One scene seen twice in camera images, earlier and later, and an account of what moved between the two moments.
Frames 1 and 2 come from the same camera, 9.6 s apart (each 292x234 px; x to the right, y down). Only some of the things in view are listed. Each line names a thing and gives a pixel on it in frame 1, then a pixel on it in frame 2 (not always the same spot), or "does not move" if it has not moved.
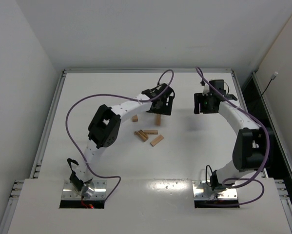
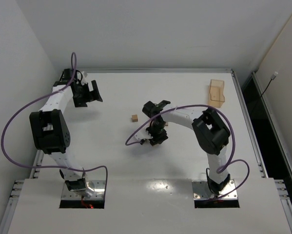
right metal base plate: x=202 y=191 does not move
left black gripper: x=161 y=108 to x=86 y=95
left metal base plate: x=69 y=192 does not move
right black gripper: x=199 y=103 to x=158 y=137
